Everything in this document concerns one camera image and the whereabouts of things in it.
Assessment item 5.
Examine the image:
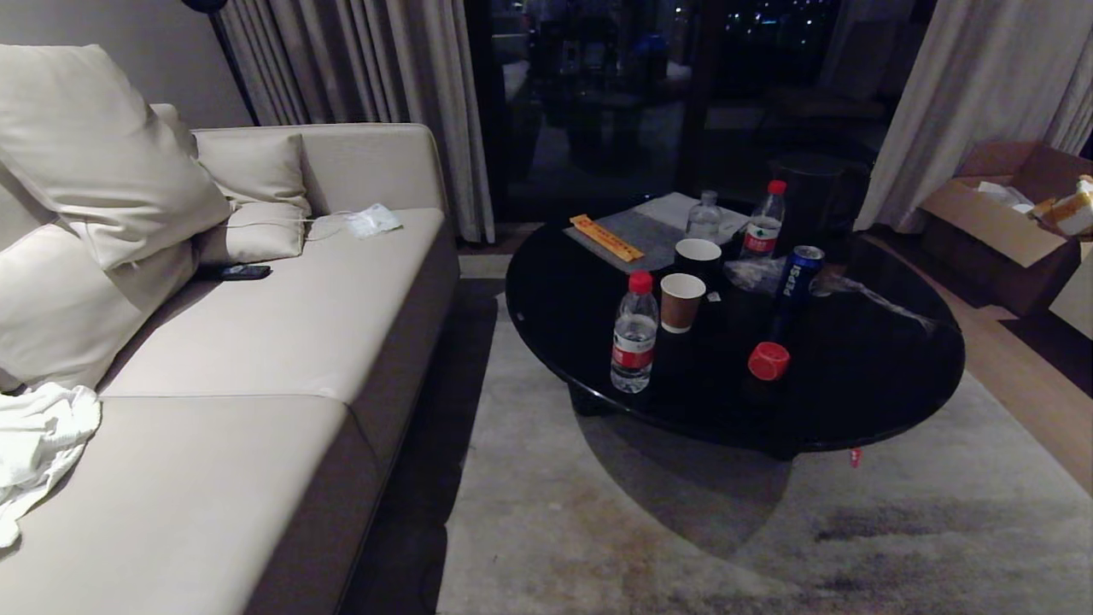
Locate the black floor lamp pole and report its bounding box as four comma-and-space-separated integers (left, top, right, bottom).
182, 0, 261, 127

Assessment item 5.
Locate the red-capped water bottle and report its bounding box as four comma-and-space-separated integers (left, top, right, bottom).
741, 179, 788, 261
610, 271, 660, 395

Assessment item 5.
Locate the beige sofa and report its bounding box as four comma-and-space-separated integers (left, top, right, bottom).
0, 123, 461, 615

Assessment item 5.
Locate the beige curtain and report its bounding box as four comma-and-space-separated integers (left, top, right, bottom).
854, 0, 1093, 233
207, 0, 496, 245

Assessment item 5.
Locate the brown paper cup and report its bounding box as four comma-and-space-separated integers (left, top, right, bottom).
659, 272, 707, 335

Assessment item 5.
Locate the yellow white package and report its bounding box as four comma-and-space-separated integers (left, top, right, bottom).
1032, 174, 1093, 237

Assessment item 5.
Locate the white crumpled cloth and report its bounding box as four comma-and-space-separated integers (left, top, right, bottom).
0, 382, 102, 548

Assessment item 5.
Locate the black paper cup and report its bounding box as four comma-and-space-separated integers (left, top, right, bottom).
674, 237, 723, 284

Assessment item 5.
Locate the open cardboard box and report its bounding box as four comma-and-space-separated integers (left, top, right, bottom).
918, 139, 1093, 319

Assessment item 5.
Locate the clear capless plastic bottle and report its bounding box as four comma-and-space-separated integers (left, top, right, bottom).
686, 190, 723, 244

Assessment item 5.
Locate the large beige cushion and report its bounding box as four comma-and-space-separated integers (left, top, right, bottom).
0, 44, 233, 271

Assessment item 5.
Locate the beige back cushion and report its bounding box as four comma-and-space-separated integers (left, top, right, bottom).
0, 162, 199, 393

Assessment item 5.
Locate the black round stool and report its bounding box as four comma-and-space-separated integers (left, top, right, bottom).
769, 152, 872, 257

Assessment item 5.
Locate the grey area rug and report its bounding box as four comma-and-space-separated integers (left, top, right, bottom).
435, 254, 1093, 615

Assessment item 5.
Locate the grey place mat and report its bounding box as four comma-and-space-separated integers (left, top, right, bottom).
564, 208, 694, 274

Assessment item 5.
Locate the blue soda can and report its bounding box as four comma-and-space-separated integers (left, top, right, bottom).
775, 245, 826, 319

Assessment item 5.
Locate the white paper sheet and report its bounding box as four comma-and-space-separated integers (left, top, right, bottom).
633, 192, 751, 243

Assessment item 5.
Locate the clear crumpled plastic wrap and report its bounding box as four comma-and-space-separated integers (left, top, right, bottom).
724, 255, 938, 333

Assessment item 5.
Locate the small beige cushion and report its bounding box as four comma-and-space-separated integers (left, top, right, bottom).
193, 132, 313, 264

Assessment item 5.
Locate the round black coffee table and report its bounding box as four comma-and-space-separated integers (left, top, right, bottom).
505, 201, 967, 462

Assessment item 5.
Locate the white plastic packet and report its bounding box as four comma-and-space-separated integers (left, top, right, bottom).
345, 204, 404, 239

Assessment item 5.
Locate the white thin cable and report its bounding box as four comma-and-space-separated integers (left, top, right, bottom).
224, 210, 353, 243

